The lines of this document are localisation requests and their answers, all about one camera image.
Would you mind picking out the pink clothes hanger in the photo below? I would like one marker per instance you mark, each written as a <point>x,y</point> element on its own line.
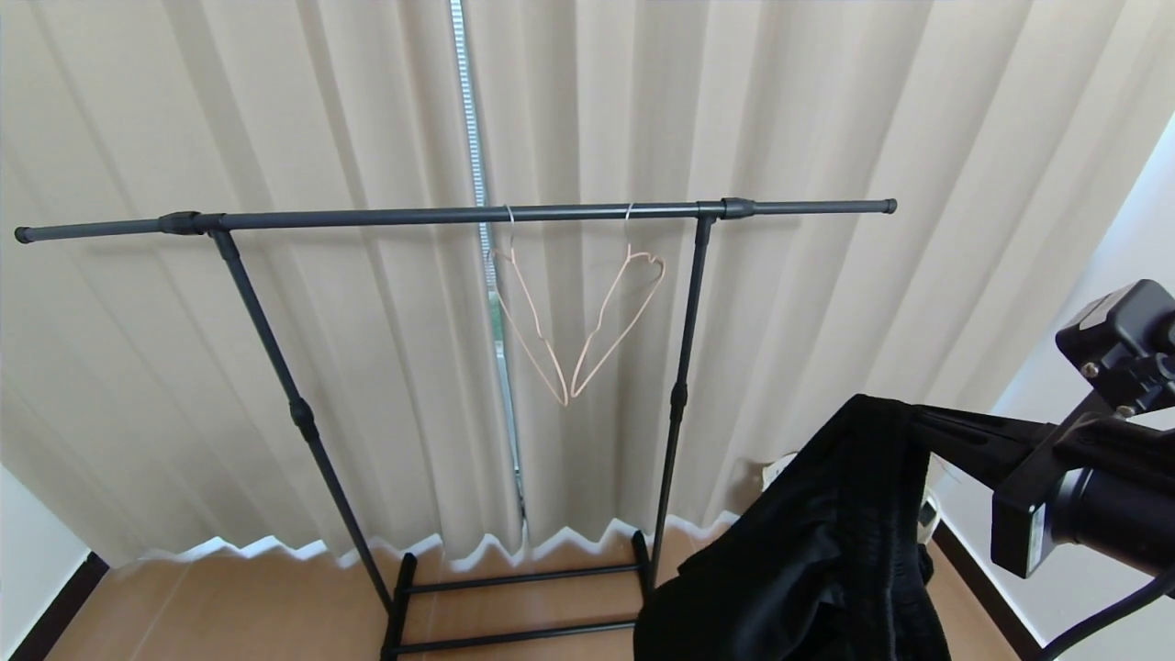
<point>629,225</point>
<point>510,225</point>

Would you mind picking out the black clothes rack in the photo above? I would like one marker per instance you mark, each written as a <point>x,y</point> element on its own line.
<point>459,217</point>

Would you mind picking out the white laundry basket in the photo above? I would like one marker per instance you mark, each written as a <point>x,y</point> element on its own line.
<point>778,470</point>

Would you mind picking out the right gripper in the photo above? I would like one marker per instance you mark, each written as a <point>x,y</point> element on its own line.
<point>1102,514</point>

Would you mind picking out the black garment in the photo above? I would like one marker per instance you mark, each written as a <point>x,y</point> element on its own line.
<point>826,551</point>

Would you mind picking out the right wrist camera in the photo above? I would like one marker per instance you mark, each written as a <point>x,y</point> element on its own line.
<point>1120,340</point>

